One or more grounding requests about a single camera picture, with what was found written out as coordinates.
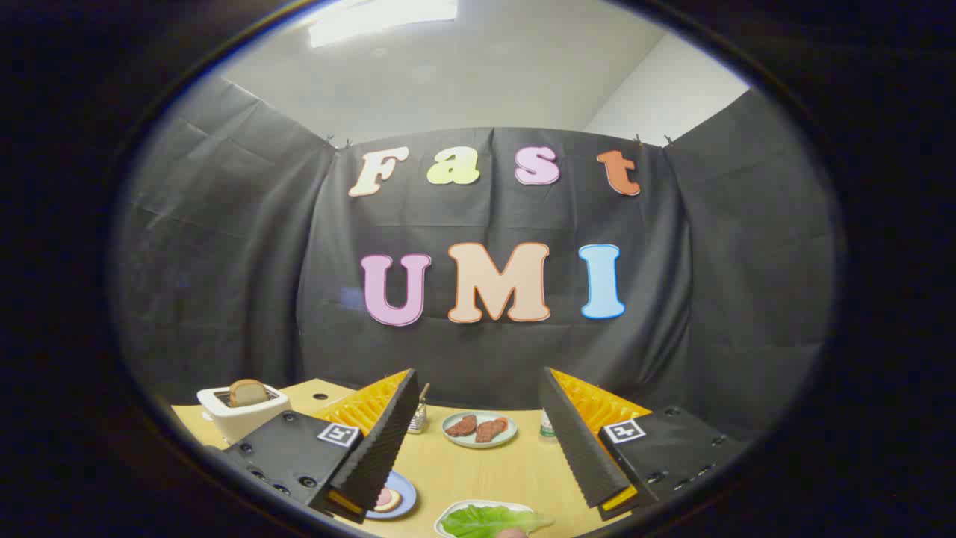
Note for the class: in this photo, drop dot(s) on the black backdrop cloth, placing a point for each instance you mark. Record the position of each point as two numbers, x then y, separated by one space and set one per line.
224 261

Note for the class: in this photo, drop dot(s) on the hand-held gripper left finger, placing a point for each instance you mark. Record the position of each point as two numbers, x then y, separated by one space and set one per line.
385 441

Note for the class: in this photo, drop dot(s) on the bread slice under ham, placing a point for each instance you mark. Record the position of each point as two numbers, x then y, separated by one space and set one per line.
391 506

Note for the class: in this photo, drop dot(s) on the white toaster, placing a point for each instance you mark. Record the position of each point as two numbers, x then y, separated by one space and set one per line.
243 422

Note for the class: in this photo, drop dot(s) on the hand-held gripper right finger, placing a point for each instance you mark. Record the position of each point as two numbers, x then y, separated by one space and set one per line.
579 448

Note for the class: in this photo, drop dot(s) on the green lettuce leaf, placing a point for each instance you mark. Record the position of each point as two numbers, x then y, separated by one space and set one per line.
485 521

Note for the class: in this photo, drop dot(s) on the blue plate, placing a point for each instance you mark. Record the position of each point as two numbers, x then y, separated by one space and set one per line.
403 486

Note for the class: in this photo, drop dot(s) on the clear water bottle green label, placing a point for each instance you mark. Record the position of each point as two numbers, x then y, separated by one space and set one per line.
547 427

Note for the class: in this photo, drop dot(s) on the brown meat patty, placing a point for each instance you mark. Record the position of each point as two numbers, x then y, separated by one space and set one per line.
461 426
491 430

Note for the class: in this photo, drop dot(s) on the pink ham slice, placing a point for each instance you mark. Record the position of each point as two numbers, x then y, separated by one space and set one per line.
383 498

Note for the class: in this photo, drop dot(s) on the white plate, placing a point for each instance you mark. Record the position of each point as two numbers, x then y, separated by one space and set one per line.
478 504

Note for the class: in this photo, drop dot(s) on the thin wooden stick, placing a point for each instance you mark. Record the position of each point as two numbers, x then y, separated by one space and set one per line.
424 392

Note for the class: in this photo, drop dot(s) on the pale green plate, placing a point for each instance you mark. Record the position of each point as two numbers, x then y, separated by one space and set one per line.
455 441

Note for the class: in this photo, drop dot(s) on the toasted bread slice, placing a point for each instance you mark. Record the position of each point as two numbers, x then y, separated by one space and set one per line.
247 392

